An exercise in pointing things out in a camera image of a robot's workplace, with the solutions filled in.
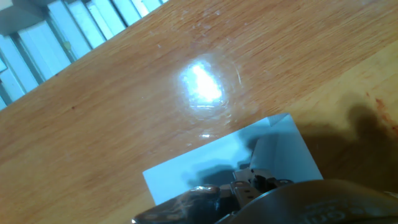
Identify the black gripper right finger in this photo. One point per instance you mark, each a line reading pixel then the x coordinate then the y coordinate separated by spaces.
pixel 311 202

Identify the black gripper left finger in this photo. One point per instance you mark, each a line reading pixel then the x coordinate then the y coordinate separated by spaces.
pixel 186 205

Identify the white paper sheet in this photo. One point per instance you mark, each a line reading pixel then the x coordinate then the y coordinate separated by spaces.
pixel 202 168

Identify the glossy orange wooden board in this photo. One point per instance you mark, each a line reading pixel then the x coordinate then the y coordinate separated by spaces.
pixel 124 124

